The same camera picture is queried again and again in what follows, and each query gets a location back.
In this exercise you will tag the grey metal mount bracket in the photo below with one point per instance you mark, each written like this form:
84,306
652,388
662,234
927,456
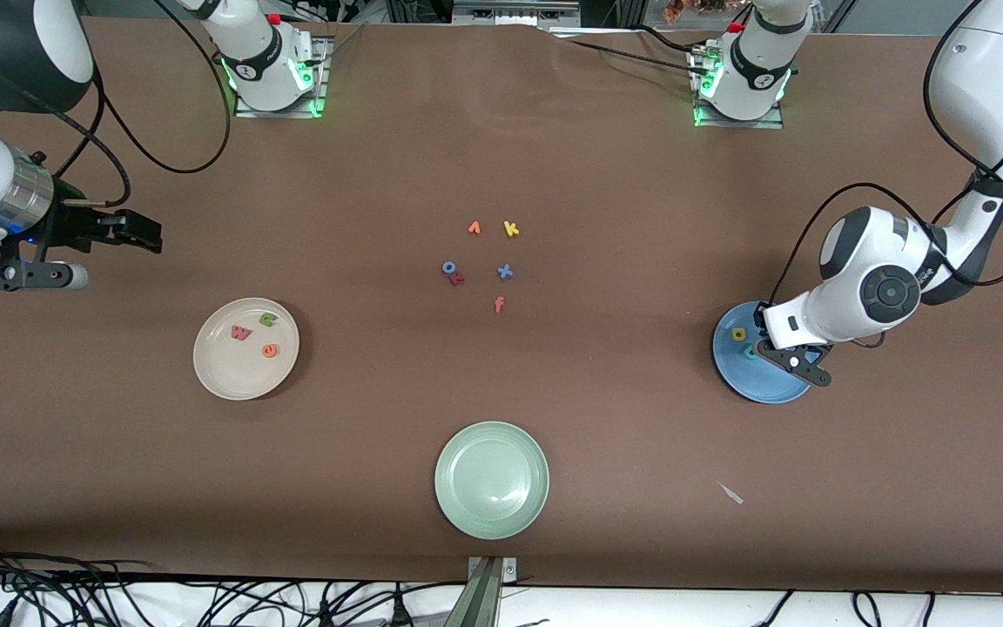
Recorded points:
484,601

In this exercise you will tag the grey diagonal frame strut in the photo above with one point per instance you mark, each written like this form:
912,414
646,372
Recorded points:
841,13

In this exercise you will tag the blue plate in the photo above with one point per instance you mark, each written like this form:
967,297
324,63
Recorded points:
728,370

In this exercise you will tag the beige brown plate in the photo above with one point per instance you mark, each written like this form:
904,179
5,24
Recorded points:
232,374

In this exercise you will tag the green foam letter n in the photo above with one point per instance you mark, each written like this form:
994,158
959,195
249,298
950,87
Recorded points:
264,320

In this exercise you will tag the small white paper scrap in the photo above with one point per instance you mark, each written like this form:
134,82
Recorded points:
732,495

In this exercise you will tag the silver metal frame bar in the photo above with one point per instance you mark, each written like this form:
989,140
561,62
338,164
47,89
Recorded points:
510,12

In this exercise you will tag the brown table cover sheet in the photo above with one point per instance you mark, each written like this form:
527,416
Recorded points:
118,479

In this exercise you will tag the pale green plate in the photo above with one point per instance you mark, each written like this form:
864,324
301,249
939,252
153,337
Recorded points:
492,481

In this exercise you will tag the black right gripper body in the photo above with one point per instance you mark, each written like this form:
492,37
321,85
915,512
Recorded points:
75,226

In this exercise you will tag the orange brown clutter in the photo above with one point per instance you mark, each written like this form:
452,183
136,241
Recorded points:
674,9

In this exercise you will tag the pink foam letter w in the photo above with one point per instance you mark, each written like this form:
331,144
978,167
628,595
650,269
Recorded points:
241,333

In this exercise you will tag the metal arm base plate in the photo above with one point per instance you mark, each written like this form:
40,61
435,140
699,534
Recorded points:
771,124
320,96

